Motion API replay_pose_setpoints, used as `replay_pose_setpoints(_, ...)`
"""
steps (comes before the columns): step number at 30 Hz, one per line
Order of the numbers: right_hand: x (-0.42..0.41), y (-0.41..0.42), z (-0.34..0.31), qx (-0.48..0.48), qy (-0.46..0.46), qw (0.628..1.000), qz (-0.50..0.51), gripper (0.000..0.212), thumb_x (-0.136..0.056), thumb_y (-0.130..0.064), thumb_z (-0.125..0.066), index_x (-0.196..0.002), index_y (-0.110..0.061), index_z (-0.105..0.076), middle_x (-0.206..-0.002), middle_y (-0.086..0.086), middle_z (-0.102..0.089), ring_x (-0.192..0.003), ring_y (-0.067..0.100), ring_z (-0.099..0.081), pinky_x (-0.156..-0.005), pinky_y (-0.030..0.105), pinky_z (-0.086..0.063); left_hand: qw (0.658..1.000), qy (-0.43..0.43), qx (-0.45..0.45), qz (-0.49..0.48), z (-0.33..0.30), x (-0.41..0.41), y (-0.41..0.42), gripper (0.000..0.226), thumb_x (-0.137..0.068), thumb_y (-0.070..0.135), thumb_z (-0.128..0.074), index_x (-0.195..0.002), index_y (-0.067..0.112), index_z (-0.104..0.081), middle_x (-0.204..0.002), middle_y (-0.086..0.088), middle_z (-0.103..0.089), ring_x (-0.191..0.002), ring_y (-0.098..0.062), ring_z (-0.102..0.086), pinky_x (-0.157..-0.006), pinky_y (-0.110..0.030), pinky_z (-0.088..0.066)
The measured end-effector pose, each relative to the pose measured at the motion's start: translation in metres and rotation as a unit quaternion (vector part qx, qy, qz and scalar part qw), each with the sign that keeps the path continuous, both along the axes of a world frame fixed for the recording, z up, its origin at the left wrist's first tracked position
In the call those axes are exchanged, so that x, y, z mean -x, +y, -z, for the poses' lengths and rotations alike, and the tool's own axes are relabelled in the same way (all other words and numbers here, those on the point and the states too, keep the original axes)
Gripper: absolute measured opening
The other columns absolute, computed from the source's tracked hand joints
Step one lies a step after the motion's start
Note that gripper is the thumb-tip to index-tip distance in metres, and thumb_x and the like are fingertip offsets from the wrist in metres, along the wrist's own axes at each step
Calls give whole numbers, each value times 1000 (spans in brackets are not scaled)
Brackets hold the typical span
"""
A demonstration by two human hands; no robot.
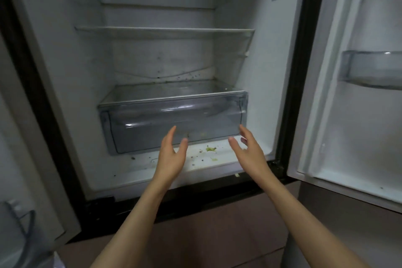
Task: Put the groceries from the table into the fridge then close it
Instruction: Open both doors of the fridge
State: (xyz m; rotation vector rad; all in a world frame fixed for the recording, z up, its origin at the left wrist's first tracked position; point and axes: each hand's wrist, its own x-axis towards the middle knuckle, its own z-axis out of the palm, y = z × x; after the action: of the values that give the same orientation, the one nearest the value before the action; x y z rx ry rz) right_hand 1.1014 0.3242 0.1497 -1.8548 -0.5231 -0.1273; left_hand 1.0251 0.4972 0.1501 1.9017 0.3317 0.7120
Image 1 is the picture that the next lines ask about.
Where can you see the clear door bin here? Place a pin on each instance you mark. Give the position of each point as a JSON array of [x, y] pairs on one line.
[[370, 70], [15, 239]]

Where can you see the person's right hand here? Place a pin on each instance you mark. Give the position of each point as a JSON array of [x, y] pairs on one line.
[[252, 161]]

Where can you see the clear crisper drawer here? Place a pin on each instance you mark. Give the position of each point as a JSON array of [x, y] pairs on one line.
[[157, 114]]

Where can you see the person's right forearm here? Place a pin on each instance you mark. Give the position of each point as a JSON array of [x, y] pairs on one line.
[[298, 220]]

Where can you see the person's left forearm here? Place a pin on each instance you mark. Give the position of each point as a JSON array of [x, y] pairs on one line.
[[135, 223]]

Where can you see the silver pink refrigerator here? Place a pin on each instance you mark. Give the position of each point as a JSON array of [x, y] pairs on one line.
[[78, 57]]

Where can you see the green vegetable scrap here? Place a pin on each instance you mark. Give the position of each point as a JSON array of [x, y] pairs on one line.
[[211, 149]]

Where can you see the person's left hand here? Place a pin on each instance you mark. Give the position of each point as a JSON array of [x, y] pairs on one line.
[[169, 161]]

